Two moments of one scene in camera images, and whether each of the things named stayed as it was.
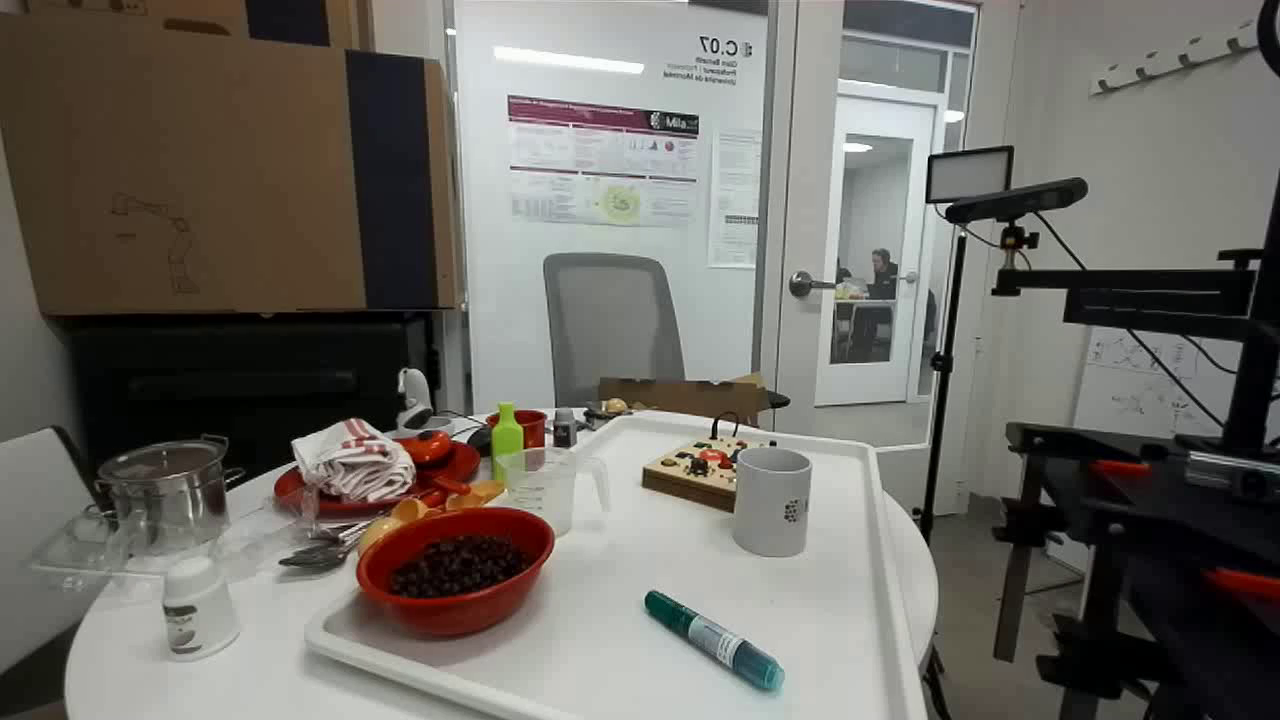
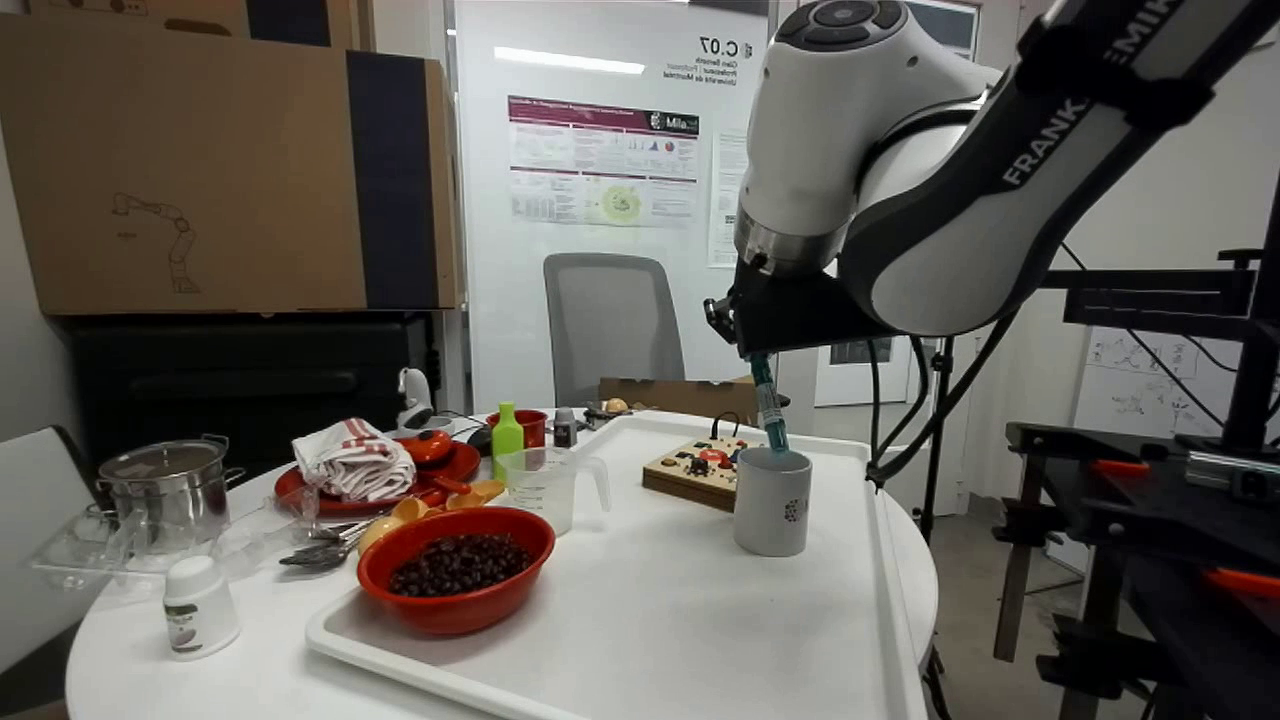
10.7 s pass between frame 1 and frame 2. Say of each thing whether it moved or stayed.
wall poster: stayed
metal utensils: stayed
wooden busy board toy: stayed
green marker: moved
